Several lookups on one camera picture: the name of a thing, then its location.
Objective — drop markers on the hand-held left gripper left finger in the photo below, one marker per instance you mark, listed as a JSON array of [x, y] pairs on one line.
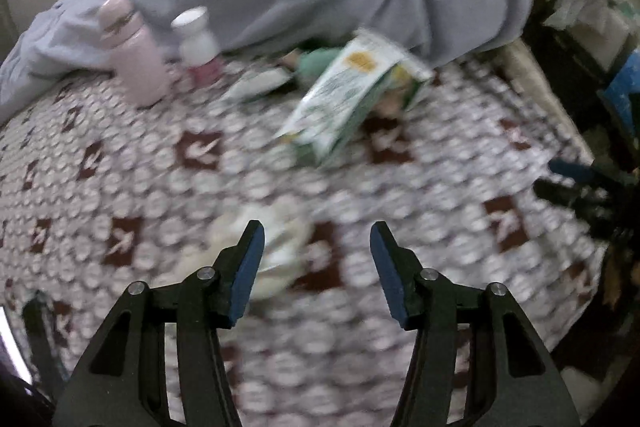
[[247, 272]]

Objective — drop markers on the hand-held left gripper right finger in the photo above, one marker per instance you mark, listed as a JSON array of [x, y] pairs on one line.
[[390, 272]]

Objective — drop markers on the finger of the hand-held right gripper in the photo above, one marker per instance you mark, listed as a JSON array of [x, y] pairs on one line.
[[567, 169], [560, 193]]

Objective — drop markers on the white green carton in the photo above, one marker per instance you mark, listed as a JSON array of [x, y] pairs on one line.
[[340, 102]]

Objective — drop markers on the blue container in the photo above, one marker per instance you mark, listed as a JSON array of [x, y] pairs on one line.
[[625, 92]]

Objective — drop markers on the printed grey brown blanket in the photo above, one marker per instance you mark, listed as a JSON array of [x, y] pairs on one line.
[[150, 187]]

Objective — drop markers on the white flat packet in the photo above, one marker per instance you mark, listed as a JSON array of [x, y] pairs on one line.
[[255, 84]]

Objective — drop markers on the white bottle pink label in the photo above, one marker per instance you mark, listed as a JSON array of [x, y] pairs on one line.
[[197, 42]]

